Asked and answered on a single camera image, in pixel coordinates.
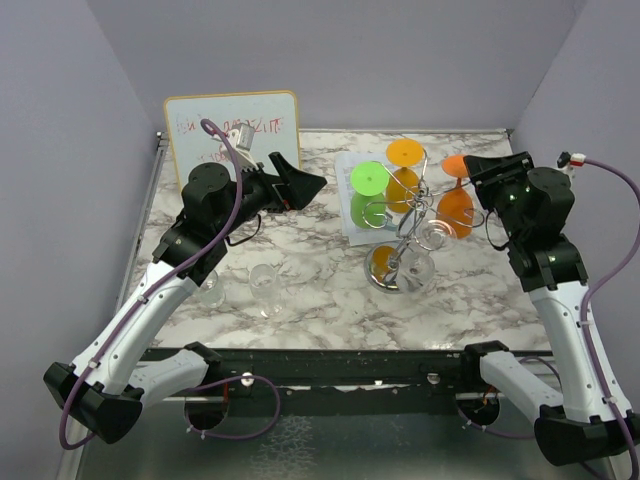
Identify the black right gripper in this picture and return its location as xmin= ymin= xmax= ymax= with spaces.
xmin=466 ymin=150 xmax=536 ymax=240

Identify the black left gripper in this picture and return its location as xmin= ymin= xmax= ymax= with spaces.
xmin=216 ymin=151 xmax=327 ymax=239

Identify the orange plastic wine glass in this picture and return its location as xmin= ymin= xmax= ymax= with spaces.
xmin=436 ymin=155 xmax=474 ymax=239

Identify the green plastic wine glass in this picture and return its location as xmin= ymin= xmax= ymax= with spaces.
xmin=350 ymin=161 xmax=390 ymax=229

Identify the yellow plastic wine glass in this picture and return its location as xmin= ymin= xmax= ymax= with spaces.
xmin=385 ymin=138 xmax=425 ymax=214

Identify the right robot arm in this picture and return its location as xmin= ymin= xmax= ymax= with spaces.
xmin=459 ymin=152 xmax=639 ymax=478

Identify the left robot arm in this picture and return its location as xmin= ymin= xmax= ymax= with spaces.
xmin=44 ymin=152 xmax=327 ymax=450

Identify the chrome wine glass rack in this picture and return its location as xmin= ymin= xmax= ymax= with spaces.
xmin=364 ymin=147 xmax=487 ymax=294

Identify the clear hung wine glass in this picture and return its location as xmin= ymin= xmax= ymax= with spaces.
xmin=396 ymin=250 xmax=436 ymax=293

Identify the yellow framed whiteboard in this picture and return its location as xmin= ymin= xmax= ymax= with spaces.
xmin=164 ymin=90 xmax=301 ymax=187

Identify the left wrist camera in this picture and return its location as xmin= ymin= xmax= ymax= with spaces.
xmin=221 ymin=123 xmax=259 ymax=170

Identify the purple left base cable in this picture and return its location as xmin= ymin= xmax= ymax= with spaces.
xmin=183 ymin=372 xmax=282 ymax=441

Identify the black mounting rail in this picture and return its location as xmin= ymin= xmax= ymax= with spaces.
xmin=171 ymin=348 xmax=505 ymax=424

